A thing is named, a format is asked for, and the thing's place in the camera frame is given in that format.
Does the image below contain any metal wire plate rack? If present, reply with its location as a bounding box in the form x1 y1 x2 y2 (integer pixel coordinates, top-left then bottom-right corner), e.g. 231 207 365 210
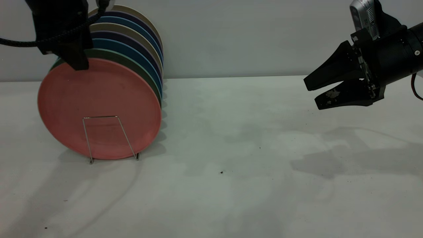
82 115 140 165

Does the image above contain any thin red cable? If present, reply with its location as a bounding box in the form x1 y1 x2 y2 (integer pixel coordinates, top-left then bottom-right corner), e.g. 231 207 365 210
411 73 423 101

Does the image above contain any dark purple round plate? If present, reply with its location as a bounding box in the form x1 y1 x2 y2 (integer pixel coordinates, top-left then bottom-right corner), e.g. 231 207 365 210
98 11 164 53
90 31 163 83

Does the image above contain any beige round plate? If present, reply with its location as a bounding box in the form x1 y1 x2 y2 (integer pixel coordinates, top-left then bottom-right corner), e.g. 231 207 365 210
89 23 164 75
89 5 164 50

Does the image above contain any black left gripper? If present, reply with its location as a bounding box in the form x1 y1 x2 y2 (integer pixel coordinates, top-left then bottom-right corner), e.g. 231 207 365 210
26 0 94 71

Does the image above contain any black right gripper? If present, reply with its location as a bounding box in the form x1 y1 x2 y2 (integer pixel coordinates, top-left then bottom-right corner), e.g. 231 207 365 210
303 28 386 110

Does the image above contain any pink round plate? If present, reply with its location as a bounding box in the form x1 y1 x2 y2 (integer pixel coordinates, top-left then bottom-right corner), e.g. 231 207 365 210
37 58 162 161

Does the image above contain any green round plate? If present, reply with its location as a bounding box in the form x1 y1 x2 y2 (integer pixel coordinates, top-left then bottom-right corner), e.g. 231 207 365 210
50 49 162 107

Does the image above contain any blue round plate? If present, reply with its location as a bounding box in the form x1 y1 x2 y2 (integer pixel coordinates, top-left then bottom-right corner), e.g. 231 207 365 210
95 16 164 63
91 38 163 98

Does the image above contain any black braided cable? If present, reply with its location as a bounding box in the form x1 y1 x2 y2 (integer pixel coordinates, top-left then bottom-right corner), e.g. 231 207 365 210
0 0 110 48

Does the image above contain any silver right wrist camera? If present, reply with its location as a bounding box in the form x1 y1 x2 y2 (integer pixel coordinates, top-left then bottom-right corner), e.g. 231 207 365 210
349 0 402 41

